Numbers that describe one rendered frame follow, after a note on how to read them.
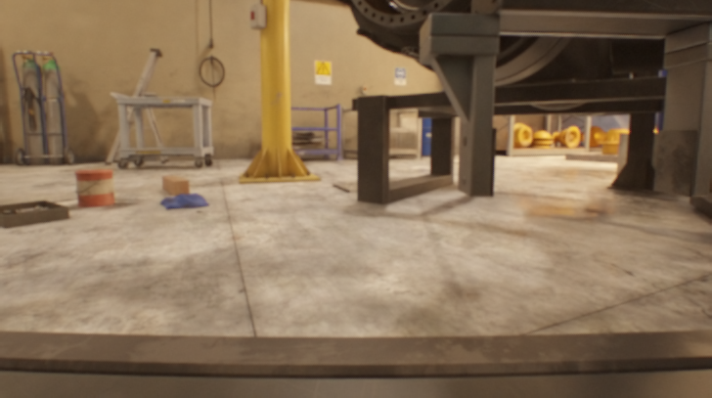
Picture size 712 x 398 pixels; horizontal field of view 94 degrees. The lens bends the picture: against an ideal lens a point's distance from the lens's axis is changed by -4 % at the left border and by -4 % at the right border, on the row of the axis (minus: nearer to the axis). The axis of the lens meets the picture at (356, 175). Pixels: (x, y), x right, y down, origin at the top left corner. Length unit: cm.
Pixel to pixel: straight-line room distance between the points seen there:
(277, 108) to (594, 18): 311
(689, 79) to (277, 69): 317
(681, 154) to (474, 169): 13
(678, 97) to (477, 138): 14
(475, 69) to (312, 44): 695
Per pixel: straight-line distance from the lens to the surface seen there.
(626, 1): 25
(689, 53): 29
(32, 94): 666
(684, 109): 29
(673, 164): 29
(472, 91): 21
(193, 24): 694
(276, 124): 327
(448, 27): 21
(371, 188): 207
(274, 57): 334
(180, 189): 262
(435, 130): 302
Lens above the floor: 39
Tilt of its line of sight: 6 degrees down
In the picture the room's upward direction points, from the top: straight up
